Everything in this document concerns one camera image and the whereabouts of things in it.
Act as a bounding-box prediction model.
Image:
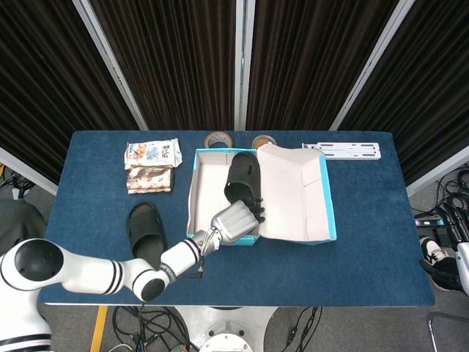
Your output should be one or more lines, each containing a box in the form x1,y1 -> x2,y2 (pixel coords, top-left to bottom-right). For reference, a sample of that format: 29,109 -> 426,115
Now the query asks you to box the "white metal folding stand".
301,142 -> 382,161

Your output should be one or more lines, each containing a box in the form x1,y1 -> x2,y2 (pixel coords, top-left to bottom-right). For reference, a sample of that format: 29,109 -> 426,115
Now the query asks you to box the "dark grey cloth bundle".
0,197 -> 48,257

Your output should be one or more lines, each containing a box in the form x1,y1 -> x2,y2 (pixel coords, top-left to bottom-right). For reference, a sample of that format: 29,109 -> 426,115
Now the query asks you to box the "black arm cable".
181,234 -> 206,280

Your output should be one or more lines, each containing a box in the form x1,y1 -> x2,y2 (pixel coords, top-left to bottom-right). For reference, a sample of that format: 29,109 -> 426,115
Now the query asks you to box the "black cable with switch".
284,307 -> 320,352

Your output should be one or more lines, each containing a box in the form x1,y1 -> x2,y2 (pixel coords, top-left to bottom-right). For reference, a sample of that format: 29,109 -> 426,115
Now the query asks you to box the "dark pleated curtain panel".
339,0 -> 469,184
89,0 -> 239,131
0,0 -> 142,184
245,0 -> 399,131

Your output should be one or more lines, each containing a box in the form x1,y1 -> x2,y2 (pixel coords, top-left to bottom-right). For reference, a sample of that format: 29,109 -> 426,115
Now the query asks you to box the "black rubber slipper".
223,152 -> 263,206
126,202 -> 169,271

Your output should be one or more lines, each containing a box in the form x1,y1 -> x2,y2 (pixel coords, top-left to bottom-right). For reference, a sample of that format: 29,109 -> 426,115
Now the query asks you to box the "grey metal chair frame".
427,311 -> 469,352

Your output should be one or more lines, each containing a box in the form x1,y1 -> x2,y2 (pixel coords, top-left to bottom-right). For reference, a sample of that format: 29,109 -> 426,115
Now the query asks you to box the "white aluminium partition post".
405,144 -> 469,197
0,146 -> 59,195
72,0 -> 148,131
234,0 -> 256,131
329,0 -> 417,131

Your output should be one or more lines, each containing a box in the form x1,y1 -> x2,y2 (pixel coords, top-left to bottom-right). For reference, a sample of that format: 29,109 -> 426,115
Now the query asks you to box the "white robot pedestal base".
171,306 -> 279,352

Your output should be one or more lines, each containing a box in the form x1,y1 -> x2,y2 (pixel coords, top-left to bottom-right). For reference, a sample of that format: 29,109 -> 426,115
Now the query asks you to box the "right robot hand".
418,236 -> 459,291

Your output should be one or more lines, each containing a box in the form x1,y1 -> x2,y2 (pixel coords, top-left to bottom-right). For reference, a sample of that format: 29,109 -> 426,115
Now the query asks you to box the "brown packing tape roll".
251,134 -> 276,150

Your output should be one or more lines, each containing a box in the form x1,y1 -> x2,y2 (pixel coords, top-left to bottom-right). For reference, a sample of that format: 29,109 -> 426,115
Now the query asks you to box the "light blue shoe box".
185,144 -> 337,246

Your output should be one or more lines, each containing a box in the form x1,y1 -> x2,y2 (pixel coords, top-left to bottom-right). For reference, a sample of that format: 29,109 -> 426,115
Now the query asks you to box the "gold red snack package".
126,165 -> 175,195

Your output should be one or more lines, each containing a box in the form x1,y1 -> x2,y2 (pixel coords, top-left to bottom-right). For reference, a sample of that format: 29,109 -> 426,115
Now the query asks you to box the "black floor cable tangle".
410,168 -> 469,243
0,163 -> 36,201
111,306 -> 191,352

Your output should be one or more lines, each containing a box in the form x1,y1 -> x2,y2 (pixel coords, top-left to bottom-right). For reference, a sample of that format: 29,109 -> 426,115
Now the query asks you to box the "yellow floor tape strip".
89,306 -> 109,352

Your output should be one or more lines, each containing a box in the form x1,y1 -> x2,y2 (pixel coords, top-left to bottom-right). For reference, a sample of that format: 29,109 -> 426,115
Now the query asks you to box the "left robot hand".
210,196 -> 266,245

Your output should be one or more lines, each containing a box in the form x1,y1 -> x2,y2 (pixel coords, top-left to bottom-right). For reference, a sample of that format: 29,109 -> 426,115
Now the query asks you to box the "white cookie snack bag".
124,138 -> 183,170

